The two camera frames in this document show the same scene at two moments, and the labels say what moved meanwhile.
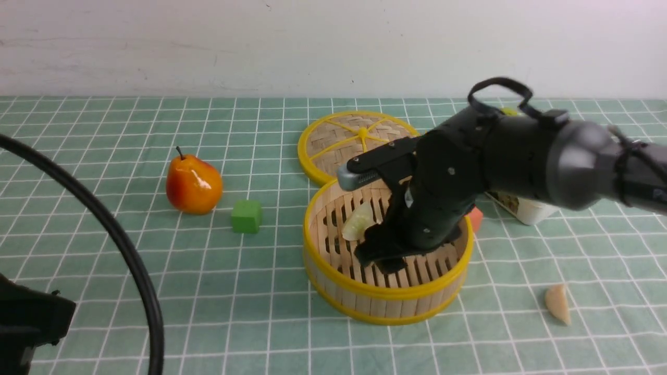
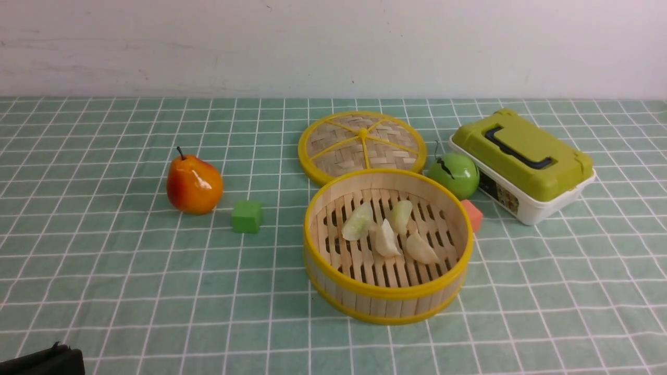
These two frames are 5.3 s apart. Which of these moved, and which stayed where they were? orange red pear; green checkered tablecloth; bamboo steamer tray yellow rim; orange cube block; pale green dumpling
Moved: pale green dumpling
Stayed: green checkered tablecloth; orange cube block; orange red pear; bamboo steamer tray yellow rim
